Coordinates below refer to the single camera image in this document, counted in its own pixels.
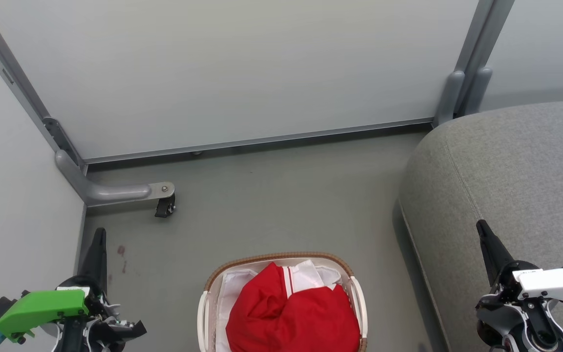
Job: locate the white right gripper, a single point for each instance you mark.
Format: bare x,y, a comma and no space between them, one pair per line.
550,283

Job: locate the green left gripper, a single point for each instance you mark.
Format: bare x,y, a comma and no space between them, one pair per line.
42,308

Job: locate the red garment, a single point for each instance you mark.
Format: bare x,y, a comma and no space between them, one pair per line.
296,320

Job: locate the grey fabric sofa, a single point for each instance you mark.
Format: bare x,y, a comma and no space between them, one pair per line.
511,181

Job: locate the black caster wheel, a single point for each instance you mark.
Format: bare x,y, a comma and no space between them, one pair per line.
165,208

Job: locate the white basket liner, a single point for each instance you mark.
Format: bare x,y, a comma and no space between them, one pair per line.
232,288

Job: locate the white wicker-rimmed laundry basket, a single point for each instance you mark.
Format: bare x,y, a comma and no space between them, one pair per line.
358,298

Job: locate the grey partition foot bracket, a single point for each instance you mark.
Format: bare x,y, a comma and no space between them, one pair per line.
100,191

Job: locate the grey partition corner post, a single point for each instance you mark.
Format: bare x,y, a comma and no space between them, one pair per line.
472,58

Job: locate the grey partition post with slot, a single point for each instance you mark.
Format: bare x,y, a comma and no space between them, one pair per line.
12,73

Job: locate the grey partition bottom rail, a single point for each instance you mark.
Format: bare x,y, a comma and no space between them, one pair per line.
262,141

